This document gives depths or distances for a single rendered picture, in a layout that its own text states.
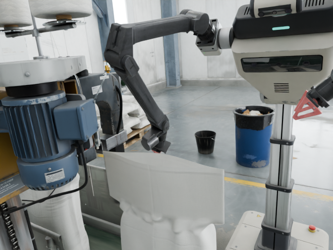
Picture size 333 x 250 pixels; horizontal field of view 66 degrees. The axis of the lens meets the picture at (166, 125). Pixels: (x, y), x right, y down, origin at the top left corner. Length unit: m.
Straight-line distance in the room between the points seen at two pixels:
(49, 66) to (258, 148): 2.70
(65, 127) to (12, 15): 0.45
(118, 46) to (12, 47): 4.11
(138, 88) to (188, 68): 8.74
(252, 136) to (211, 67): 6.47
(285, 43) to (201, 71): 8.39
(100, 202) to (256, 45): 1.32
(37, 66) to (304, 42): 0.89
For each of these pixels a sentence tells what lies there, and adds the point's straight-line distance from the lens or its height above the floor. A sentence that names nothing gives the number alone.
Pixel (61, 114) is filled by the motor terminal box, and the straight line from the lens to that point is 0.68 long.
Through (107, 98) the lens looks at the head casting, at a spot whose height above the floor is 1.24.
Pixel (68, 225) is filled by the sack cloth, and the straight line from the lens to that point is 1.47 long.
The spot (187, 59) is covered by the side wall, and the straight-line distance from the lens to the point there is 9.63.
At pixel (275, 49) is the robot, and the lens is 1.10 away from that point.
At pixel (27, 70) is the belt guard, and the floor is 1.40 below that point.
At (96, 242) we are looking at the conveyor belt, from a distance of 1.68.
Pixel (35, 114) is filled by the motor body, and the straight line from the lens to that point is 0.70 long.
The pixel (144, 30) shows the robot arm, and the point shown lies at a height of 1.48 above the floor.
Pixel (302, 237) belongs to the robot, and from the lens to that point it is 1.89.
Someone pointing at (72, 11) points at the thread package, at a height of 1.53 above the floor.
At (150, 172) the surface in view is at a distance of 0.89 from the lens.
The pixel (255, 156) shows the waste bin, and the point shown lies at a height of 0.15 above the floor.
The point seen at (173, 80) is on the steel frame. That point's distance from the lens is 9.69.
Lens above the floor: 1.42
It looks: 17 degrees down
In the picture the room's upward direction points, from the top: 4 degrees counter-clockwise
